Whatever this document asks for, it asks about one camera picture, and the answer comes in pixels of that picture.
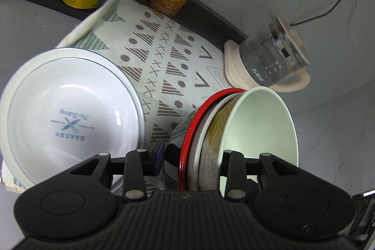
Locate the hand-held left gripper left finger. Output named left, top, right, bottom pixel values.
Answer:
left=69, top=139, right=165, bottom=200

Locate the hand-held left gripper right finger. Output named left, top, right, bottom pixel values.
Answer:
left=219, top=150, right=297, bottom=200

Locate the dark glossy bowl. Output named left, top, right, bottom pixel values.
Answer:
left=162, top=110, right=200, bottom=191

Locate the red rimmed bowl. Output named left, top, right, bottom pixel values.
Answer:
left=178, top=88, right=247, bottom=192

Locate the brown lattice patterned bowl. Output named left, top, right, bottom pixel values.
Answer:
left=199, top=93, right=244, bottom=192

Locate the pale green bowl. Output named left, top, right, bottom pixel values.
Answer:
left=218, top=86, right=300, bottom=198

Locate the large plain white plate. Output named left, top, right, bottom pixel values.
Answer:
left=0, top=47, right=146, bottom=190

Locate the patterned beige table mat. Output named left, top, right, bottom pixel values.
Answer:
left=1, top=0, right=236, bottom=196

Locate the cream kettle base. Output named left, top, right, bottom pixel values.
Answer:
left=224, top=39, right=260, bottom=90

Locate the glass kettle with cream handle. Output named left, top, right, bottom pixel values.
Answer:
left=238, top=15, right=311, bottom=93

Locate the black power cable with plug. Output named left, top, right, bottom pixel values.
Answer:
left=289, top=0, right=364, bottom=27

